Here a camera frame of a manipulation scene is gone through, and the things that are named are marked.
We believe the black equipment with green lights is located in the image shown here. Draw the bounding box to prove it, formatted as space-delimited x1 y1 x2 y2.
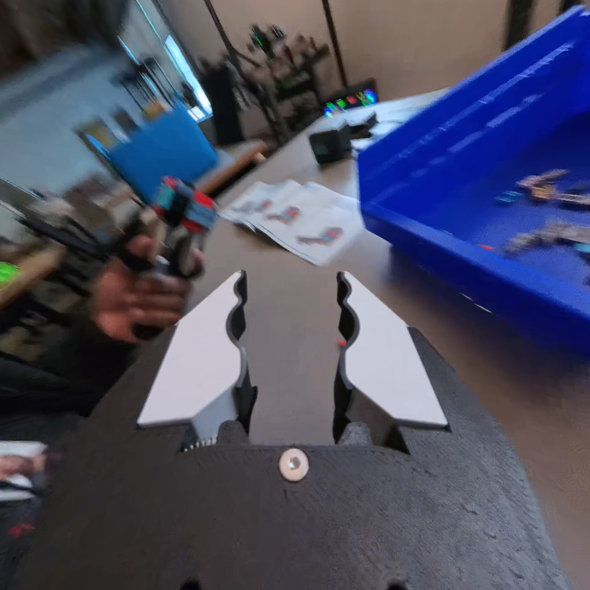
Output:
240 23 330 139

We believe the background table with brown edge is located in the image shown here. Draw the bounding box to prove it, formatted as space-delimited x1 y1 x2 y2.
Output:
198 138 268 194

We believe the red teal grey brick model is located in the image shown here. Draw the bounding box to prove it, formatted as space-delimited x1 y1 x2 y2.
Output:
154 176 218 232

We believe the white instruction booklet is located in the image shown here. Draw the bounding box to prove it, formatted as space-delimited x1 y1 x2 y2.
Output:
220 181 365 267

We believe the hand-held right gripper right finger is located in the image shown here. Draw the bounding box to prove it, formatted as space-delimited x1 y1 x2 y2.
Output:
333 271 449 447

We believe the black box with green display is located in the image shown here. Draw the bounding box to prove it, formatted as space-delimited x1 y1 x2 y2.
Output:
309 124 353 164

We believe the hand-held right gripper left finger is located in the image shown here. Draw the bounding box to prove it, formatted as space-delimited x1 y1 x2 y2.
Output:
137 270 257 444

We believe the computer case with rainbow lights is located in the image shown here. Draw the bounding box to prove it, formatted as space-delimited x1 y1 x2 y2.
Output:
323 78 379 116

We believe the blue plastic bin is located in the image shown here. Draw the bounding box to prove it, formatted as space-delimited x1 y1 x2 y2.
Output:
357 5 590 358

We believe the pile of small bricks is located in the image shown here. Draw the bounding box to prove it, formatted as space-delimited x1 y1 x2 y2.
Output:
477 168 590 256

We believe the blue case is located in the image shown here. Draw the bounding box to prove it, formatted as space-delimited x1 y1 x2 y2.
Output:
111 108 219 203

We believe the person's left hand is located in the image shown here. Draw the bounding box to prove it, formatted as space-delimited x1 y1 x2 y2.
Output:
92 235 203 344

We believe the grey desk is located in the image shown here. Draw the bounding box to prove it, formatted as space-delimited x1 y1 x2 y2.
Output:
88 88 590 590

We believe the black plug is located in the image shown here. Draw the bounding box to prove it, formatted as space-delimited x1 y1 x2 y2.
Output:
346 113 379 139

